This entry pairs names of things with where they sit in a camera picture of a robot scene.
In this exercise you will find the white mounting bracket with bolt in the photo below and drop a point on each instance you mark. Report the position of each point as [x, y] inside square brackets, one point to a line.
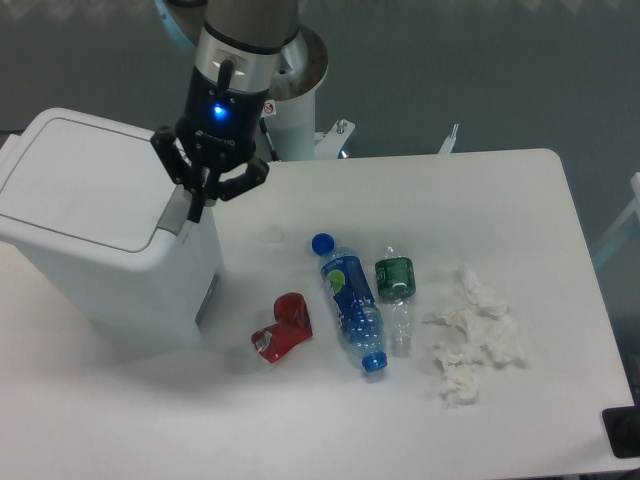
[332, 144]

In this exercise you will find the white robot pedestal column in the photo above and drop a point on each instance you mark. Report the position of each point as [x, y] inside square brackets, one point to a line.
[302, 70]

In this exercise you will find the crumpled white tissue lower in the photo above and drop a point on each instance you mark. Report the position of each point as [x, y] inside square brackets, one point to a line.
[459, 386]

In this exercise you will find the crumpled white tissue middle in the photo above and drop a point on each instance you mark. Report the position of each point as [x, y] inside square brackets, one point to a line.
[463, 320]

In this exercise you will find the crumpled white tissue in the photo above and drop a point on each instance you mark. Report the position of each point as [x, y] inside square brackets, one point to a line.
[483, 297]
[503, 342]
[459, 386]
[463, 320]

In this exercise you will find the green label plastic bottle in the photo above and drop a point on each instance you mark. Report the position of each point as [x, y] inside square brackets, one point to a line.
[396, 288]

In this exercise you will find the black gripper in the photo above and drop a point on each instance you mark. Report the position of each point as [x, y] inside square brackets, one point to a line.
[224, 119]

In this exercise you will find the crumpled white tissue upper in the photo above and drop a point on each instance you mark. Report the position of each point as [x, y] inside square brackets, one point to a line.
[483, 297]

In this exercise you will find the blue bottle cap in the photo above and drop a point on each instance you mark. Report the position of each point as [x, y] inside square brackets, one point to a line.
[322, 243]

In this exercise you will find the crumpled white tissue right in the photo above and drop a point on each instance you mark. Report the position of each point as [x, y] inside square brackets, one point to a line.
[503, 342]

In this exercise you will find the blue label plastic bottle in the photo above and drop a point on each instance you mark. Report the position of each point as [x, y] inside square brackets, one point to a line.
[360, 321]

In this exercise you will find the crushed red can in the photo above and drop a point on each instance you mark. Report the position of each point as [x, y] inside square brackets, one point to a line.
[292, 327]

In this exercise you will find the white push-button trash can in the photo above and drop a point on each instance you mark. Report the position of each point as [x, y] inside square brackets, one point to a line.
[87, 201]

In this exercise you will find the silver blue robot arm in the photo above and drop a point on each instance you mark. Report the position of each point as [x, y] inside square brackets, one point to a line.
[211, 151]

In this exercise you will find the black device at edge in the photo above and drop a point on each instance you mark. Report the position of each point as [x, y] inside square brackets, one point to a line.
[622, 428]

